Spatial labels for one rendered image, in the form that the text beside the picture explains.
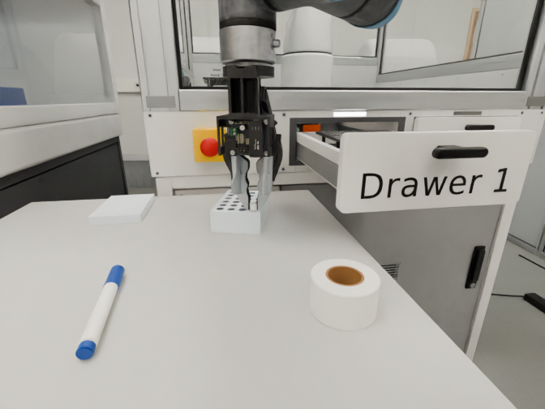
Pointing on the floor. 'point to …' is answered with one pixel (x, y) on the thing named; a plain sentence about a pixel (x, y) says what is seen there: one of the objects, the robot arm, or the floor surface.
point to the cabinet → (407, 247)
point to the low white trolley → (209, 316)
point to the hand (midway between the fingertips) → (254, 200)
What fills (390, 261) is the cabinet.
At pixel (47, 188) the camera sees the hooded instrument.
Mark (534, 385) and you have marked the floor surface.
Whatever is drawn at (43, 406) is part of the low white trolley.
